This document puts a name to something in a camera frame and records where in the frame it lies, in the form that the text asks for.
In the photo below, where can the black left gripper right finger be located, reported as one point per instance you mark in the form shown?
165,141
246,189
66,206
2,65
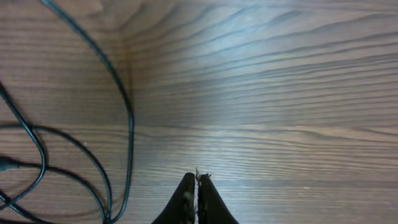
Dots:
211,207

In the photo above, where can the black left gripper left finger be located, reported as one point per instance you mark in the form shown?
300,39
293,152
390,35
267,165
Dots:
180,208

